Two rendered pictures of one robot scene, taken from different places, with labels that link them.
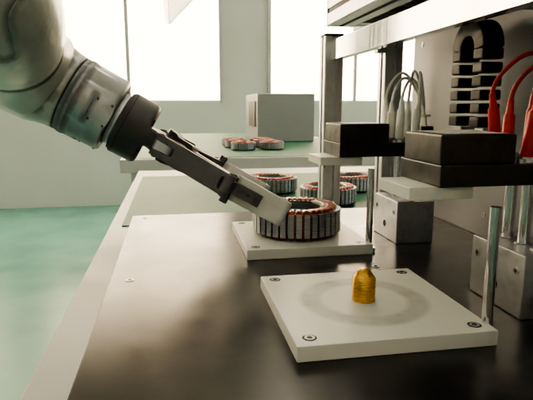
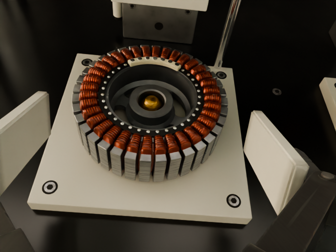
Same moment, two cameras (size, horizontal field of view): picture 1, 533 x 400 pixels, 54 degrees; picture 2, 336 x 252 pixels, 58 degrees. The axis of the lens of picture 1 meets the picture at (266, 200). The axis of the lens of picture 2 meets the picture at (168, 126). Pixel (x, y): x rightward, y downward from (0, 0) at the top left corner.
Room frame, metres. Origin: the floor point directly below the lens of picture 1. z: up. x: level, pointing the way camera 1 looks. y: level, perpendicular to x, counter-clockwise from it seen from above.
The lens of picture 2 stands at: (0.62, 0.11, 0.98)
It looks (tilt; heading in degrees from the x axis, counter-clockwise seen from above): 53 degrees down; 275
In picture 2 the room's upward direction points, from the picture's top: 9 degrees clockwise
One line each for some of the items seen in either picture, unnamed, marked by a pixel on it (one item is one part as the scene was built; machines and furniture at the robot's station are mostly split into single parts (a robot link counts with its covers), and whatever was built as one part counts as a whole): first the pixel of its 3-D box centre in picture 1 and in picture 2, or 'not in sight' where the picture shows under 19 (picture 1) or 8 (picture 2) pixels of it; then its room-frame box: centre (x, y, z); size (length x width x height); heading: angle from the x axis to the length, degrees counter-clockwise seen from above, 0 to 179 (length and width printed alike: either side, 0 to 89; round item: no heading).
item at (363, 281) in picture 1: (363, 284); not in sight; (0.41, -0.08, 0.80); 0.02 x 0.02 x 0.03
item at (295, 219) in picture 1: (296, 217); (150, 106); (0.65, -0.04, 0.80); 0.11 x 0.11 x 0.04
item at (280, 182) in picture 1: (272, 182); not in sight; (1.17, -0.01, 0.77); 0.11 x 0.11 x 0.04
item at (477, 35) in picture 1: (483, 75); not in sight; (0.66, -0.27, 0.98); 0.07 x 0.05 x 0.13; 10
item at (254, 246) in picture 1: (296, 236); (149, 126); (0.65, -0.04, 0.78); 0.15 x 0.15 x 0.01; 10
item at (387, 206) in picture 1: (402, 216); (160, 5); (0.68, -0.18, 0.80); 0.08 x 0.05 x 0.06; 10
